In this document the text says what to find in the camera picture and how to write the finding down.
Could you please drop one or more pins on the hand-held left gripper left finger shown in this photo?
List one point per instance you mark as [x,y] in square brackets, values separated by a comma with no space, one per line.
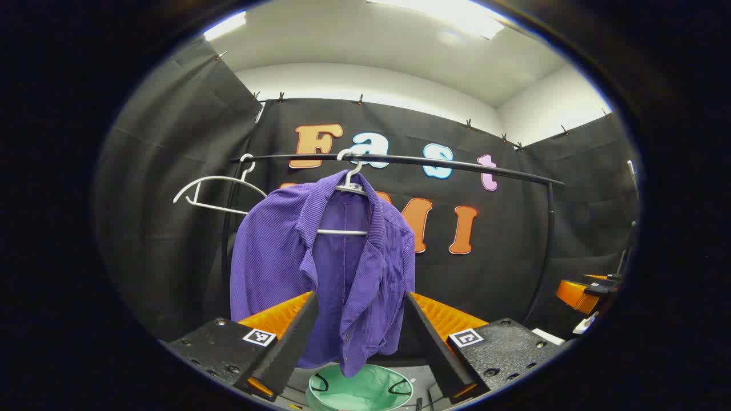
[291,342]

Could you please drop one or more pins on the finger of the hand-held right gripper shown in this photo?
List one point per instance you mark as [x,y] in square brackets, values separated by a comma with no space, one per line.
[597,277]
[577,294]

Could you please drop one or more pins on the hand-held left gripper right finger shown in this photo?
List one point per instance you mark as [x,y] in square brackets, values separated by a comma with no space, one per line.
[434,342]

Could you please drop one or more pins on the green laundry hamper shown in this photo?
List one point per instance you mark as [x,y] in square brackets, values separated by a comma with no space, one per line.
[360,393]

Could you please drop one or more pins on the white plastic clothes hanger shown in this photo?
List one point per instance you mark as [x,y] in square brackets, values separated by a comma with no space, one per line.
[220,178]
[342,232]

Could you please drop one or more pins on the white floor board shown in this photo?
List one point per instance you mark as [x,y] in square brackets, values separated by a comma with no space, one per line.
[548,337]

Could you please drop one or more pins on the black backdrop cloth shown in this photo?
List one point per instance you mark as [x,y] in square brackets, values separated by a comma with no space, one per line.
[171,228]

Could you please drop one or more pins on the row of small cloth clips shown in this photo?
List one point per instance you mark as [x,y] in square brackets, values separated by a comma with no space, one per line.
[280,97]

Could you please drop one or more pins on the long ceiling light panel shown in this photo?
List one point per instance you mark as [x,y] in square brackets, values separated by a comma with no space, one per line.
[445,14]

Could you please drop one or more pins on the small ceiling light panel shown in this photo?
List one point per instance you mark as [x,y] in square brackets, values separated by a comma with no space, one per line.
[224,25]

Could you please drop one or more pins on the black clothes rail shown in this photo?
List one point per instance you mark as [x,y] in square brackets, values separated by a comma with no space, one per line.
[457,165]

